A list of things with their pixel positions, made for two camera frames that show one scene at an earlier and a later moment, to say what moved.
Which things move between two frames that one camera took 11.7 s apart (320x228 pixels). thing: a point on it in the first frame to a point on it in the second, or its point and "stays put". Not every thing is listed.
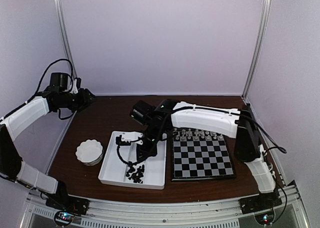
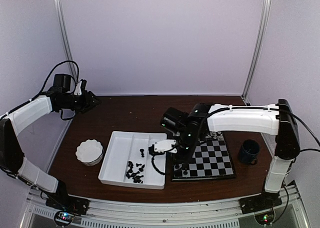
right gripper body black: x=152 y=149 to x=187 y=157
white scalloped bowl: x=89 y=152 stays put
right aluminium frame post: x=262 y=28 stays put
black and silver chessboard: x=200 y=155 stays put
